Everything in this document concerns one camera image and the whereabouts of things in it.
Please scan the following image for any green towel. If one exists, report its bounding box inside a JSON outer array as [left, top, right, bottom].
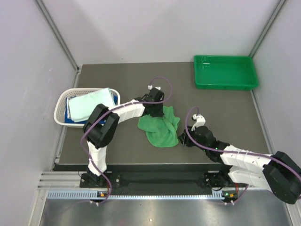
[[138, 106, 181, 148]]

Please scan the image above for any white blue patterned towel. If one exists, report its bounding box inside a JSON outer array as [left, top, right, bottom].
[[66, 96, 76, 120]]

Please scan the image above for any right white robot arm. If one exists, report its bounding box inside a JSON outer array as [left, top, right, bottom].
[[178, 126, 301, 204]]

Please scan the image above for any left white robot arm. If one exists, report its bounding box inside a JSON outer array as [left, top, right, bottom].
[[80, 86, 165, 187]]

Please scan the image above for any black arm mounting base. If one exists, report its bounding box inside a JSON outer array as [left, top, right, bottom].
[[79, 163, 237, 195]]

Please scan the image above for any green plastic bin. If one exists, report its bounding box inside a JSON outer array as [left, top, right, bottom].
[[194, 55, 259, 91]]

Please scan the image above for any white perforated plastic basket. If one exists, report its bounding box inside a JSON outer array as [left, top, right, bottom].
[[54, 88, 121, 128]]

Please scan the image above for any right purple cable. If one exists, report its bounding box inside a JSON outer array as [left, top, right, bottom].
[[185, 106, 301, 205]]

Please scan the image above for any purple cable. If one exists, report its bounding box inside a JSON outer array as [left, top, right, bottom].
[[80, 77, 173, 205], [185, 106, 301, 205]]

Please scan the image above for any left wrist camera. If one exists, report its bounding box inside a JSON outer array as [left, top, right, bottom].
[[148, 85, 161, 90]]

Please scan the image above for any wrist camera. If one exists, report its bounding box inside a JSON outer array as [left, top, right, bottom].
[[191, 114, 206, 131], [148, 85, 161, 90]]

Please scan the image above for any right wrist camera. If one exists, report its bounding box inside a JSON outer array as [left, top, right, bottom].
[[191, 114, 206, 131]]

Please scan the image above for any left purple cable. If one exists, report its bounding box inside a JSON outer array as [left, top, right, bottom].
[[80, 77, 173, 205]]

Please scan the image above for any grey slotted cable duct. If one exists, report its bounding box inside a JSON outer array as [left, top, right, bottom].
[[47, 190, 224, 200]]

